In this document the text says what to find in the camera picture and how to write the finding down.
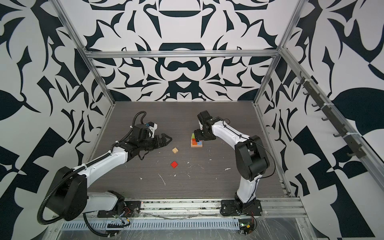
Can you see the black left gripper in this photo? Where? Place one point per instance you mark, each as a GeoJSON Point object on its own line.
{"type": "Point", "coordinates": [163, 142]}

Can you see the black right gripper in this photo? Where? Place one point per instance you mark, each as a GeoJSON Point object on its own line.
{"type": "Point", "coordinates": [198, 133]}

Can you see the ribbed natural wood square block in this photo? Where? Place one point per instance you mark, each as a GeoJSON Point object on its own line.
{"type": "Point", "coordinates": [175, 150]}

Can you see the small red cube block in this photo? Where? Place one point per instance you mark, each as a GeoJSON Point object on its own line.
{"type": "Point", "coordinates": [174, 164]}

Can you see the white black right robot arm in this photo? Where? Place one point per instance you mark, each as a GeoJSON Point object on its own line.
{"type": "Point", "coordinates": [251, 156]}

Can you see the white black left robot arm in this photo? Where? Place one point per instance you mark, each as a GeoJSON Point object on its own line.
{"type": "Point", "coordinates": [68, 195]}

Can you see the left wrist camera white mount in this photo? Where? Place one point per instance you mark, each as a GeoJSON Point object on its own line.
{"type": "Point", "coordinates": [152, 128]}

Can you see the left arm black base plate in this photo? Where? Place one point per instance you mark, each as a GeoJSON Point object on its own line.
{"type": "Point", "coordinates": [126, 209]}

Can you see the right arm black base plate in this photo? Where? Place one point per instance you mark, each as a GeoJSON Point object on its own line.
{"type": "Point", "coordinates": [237, 208]}

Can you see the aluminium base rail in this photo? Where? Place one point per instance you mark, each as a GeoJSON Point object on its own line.
{"type": "Point", "coordinates": [169, 208]}

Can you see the aluminium horizontal frame bar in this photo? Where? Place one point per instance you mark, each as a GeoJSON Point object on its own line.
{"type": "Point", "coordinates": [181, 54]}

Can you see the white slotted cable duct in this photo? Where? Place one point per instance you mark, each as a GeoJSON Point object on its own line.
{"type": "Point", "coordinates": [175, 224]}

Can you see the black wall hook rack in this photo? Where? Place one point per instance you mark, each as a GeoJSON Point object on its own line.
{"type": "Point", "coordinates": [333, 115]}

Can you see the aluminium corner frame post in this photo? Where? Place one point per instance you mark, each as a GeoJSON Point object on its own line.
{"type": "Point", "coordinates": [84, 77]}

